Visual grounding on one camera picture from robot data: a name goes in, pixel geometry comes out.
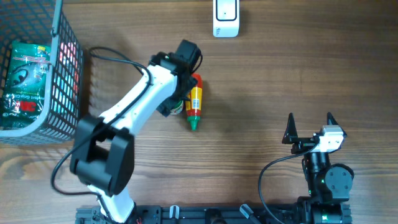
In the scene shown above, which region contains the green 3M gloves packet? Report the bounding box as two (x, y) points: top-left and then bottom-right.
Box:
(1, 41), (51, 130)

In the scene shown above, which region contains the grey plastic mesh basket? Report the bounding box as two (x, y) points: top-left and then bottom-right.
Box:
(1, 0), (84, 145)

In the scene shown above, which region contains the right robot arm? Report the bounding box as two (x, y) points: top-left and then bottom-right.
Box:
(282, 113), (354, 224)

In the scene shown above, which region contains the red sauce bottle green cap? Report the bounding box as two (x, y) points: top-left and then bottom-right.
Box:
(185, 73), (203, 131)

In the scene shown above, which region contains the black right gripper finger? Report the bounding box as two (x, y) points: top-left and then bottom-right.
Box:
(326, 112), (347, 137)
(282, 113), (299, 144)

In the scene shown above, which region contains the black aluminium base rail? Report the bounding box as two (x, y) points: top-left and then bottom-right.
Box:
(75, 203), (353, 224)

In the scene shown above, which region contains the black camera cable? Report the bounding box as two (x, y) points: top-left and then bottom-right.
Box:
(257, 142), (320, 224)
(50, 46), (153, 224)

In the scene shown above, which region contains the white barcode scanner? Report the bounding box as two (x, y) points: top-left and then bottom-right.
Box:
(213, 0), (240, 38)

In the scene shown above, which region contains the black left camera cable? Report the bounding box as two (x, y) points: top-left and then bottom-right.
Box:
(50, 46), (153, 224)

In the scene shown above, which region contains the black right camera cable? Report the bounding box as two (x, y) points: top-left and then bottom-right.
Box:
(257, 142), (320, 224)

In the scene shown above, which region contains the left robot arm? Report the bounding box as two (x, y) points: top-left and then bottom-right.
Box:
(70, 50), (203, 223)

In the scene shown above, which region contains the green lid spice jar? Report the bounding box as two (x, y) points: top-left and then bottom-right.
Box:
(170, 100), (184, 115)

